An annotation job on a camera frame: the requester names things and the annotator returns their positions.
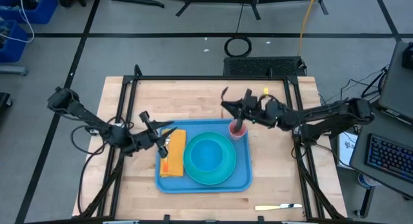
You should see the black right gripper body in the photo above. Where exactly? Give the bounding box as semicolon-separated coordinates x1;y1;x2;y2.
234;95;271;134

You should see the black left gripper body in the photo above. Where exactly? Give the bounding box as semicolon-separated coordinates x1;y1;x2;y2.
128;128;169;159

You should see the orange-yellow cloth napkin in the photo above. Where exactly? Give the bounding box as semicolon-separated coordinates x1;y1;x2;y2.
159;128;188;178

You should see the pink cup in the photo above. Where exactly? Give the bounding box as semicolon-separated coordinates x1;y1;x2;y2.
228;119;249;141

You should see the fork with orange handle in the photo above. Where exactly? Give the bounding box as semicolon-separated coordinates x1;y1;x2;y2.
161;135;171;174

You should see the blue bowl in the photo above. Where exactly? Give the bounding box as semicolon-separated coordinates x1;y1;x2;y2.
190;137;225;173

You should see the teal plate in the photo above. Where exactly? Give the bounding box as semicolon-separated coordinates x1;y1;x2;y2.
183;130;237;187

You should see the knife with yellow handle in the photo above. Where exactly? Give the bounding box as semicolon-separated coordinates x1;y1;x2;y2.
254;203;304;212

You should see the blue plastic tray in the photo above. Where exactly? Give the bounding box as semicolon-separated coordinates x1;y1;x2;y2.
154;118;254;194

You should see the black perforated metal case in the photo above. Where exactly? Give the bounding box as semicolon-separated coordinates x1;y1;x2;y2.
223;56;308;78

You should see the white printed paper sheet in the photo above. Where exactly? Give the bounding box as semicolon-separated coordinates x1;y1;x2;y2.
336;131;359;170

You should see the grey desk with keyboard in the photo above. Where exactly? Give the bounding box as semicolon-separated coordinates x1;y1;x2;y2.
349;107;413;199

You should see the white tape roll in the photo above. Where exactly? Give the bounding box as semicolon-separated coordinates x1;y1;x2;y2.
357;173;382;190

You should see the black backlit keyboard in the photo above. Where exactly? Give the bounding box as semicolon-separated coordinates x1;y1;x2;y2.
364;133;413;183

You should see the black chair base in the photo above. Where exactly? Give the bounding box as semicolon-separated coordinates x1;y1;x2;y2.
0;92;14;117

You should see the grey shelf base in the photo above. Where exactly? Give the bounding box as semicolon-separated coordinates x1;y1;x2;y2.
0;65;29;76

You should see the blue plastic storage bin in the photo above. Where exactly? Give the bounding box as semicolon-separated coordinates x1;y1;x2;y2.
0;0;59;25
0;19;30;63

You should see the black device on desk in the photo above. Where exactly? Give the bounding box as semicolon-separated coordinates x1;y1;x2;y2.
401;50;413;70

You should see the black metal table frame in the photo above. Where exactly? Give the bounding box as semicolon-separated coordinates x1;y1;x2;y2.
72;64;349;224

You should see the coiled black cable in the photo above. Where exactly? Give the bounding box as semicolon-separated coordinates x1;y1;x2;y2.
223;36;253;58

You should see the yellow cable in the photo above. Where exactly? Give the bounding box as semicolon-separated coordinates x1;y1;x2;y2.
296;0;319;57

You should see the white cable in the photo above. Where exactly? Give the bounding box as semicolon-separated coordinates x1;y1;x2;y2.
0;0;35;44

